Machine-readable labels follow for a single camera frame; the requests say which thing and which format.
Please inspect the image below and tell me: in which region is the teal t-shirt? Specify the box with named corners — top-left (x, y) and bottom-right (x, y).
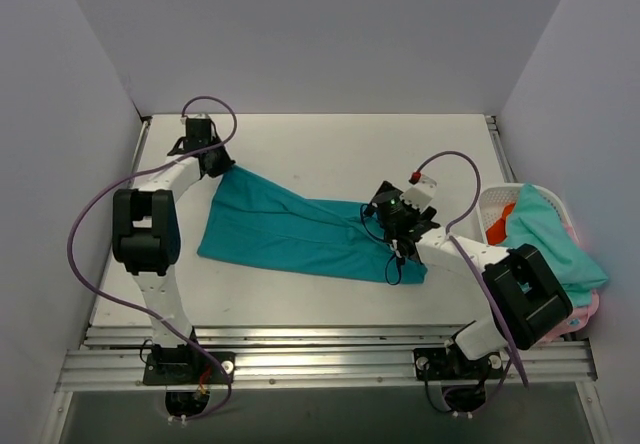
top-left (197, 167), bottom-right (427, 285)

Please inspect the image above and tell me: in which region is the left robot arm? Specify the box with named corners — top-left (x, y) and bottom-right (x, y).
top-left (112, 114), bottom-right (235, 383)

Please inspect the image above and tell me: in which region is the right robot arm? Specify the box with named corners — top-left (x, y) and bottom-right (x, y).
top-left (363, 178), bottom-right (573, 377)

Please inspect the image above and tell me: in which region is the white plastic laundry basket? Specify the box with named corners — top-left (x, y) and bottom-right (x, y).
top-left (476, 184), bottom-right (587, 253)

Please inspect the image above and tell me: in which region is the orange garment in basket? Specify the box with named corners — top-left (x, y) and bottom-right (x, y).
top-left (485, 202), bottom-right (516, 245)

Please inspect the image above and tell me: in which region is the mint green t-shirt in basket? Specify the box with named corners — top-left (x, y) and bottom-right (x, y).
top-left (498, 184), bottom-right (608, 308)

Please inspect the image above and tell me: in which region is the pink garment in basket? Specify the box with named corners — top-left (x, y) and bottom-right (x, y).
top-left (542, 290), bottom-right (600, 343)

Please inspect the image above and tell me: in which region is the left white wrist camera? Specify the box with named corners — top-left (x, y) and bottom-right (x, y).
top-left (180, 113), bottom-right (211, 124)

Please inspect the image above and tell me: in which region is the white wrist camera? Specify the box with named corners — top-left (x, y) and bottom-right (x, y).
top-left (400, 171), bottom-right (438, 213)
top-left (180, 113), bottom-right (211, 124)

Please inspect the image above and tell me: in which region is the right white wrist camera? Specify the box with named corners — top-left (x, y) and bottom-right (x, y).
top-left (400, 171), bottom-right (438, 213)

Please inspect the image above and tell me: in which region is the black loop cable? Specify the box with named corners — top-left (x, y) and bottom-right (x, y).
top-left (359, 202), bottom-right (407, 286)

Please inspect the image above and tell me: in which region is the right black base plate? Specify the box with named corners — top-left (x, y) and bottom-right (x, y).
top-left (412, 346), bottom-right (504, 381)

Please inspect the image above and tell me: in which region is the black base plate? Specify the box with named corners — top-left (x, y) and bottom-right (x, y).
top-left (412, 346), bottom-right (504, 381)
top-left (142, 347), bottom-right (236, 386)

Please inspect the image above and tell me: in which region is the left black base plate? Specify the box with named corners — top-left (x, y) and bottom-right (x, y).
top-left (142, 347), bottom-right (236, 386)

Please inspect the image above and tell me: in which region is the aluminium mounting rail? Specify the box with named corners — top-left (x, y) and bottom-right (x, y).
top-left (54, 324), bottom-right (599, 390)

